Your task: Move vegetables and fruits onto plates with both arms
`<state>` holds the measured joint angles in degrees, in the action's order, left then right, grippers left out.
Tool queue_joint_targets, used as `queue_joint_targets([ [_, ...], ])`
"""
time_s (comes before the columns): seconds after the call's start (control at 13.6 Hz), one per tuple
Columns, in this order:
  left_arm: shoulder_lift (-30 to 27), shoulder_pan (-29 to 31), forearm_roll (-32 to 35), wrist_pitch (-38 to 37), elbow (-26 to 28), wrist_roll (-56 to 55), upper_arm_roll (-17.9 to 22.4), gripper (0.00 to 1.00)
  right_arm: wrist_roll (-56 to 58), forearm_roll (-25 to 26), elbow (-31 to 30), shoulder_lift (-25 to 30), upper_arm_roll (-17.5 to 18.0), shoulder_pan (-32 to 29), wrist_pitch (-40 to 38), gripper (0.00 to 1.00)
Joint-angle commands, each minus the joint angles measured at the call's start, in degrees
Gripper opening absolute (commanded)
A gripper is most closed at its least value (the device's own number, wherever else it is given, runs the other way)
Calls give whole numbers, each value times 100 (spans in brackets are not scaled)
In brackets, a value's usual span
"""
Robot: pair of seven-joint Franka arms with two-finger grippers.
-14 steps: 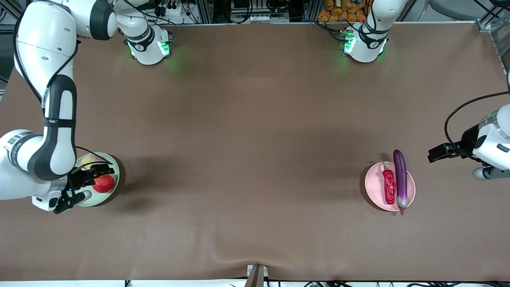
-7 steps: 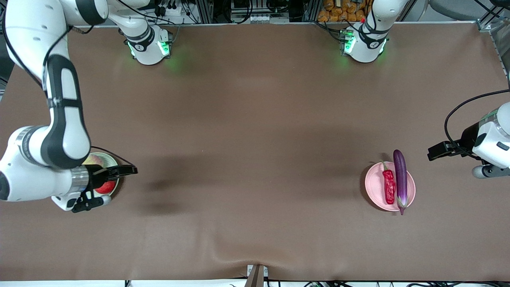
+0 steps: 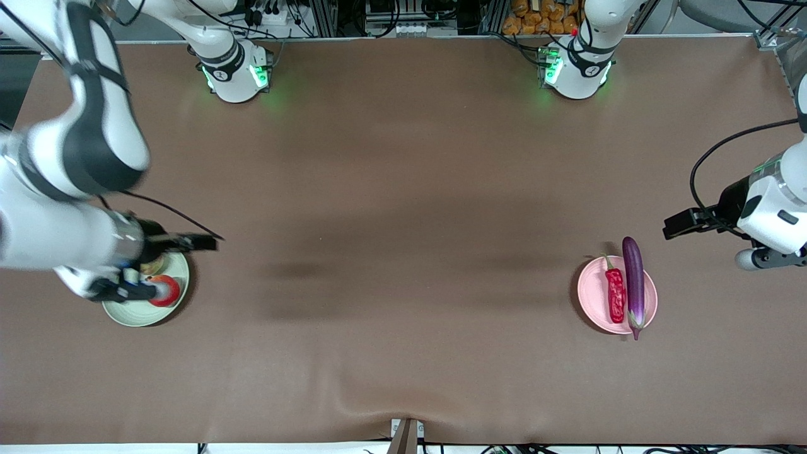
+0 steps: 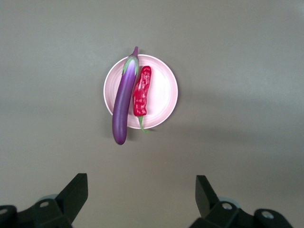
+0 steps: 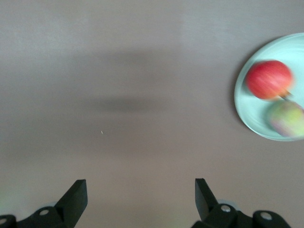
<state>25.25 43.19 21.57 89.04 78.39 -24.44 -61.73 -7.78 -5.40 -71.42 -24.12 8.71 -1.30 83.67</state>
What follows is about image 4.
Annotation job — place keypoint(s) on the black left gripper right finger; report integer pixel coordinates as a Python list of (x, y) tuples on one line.
[(218, 213)]

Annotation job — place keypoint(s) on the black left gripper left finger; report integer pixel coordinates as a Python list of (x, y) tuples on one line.
[(59, 209)]

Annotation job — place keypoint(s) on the purple toy eggplant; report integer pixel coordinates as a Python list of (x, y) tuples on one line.
[(123, 104)]

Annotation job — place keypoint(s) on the red toy chili pepper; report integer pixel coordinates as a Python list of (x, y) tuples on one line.
[(141, 95)]

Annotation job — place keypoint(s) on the pink round plate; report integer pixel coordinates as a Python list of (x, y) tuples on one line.
[(161, 95)]

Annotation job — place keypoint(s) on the brown table cover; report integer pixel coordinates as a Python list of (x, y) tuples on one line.
[(237, 71)]

